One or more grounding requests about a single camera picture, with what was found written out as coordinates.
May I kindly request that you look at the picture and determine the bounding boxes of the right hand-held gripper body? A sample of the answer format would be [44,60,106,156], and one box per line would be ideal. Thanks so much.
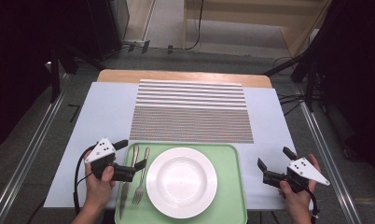
[262,157,331,194]

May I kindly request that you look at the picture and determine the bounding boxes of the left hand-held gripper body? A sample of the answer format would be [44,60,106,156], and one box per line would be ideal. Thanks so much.
[84,137,136,183]

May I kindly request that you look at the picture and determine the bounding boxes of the silver fork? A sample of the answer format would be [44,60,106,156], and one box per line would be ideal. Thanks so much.
[132,147,151,205]

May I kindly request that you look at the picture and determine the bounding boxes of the silver table knife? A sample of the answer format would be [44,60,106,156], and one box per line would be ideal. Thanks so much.
[118,144,141,219]

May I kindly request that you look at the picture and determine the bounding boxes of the light green tray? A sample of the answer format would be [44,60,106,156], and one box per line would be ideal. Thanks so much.
[114,142,248,224]

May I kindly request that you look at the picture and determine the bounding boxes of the white plate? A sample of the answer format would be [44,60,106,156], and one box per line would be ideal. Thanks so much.
[146,147,218,219]

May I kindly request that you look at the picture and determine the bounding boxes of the person's right hand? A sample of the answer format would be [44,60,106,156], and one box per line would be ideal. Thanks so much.
[278,153,322,217]

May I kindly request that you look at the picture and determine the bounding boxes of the person's left hand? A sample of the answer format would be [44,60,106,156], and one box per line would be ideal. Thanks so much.
[82,150,118,213]

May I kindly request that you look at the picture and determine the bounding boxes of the light blue table sheet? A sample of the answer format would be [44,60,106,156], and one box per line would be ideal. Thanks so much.
[43,81,315,211]

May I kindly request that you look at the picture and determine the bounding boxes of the black metal stand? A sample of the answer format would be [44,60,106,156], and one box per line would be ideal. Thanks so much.
[263,46,320,113]
[49,43,81,104]

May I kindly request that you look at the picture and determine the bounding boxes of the striped woven placemat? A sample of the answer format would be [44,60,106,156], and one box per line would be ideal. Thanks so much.
[129,78,255,145]

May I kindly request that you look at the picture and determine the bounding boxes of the dark curtain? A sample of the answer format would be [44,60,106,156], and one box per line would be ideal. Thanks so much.
[0,0,93,152]
[312,0,375,178]

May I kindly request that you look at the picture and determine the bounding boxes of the black cabinet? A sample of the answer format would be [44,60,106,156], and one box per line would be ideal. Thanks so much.
[87,0,131,62]

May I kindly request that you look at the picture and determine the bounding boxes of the light wooden shelf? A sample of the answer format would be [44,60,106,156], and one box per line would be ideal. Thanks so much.
[183,0,333,59]

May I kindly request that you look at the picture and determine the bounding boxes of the metal floor rail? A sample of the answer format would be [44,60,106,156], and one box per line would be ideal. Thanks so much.
[0,73,72,224]
[292,83,364,224]

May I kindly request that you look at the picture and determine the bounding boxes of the right hand-held gripper cable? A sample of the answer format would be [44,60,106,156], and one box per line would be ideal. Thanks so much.
[306,188,321,224]

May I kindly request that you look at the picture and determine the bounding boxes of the hand-held gripper cable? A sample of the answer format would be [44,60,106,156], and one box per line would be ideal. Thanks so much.
[73,143,98,217]
[306,188,321,224]

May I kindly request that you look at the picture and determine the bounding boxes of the left hand-held gripper cable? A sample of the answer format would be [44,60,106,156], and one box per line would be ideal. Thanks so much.
[73,143,98,217]

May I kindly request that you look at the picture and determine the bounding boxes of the black floor cables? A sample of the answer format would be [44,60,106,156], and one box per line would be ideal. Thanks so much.
[277,92,314,117]

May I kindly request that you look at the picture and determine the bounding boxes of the hanging black cable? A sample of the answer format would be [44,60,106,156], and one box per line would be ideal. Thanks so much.
[184,0,205,51]

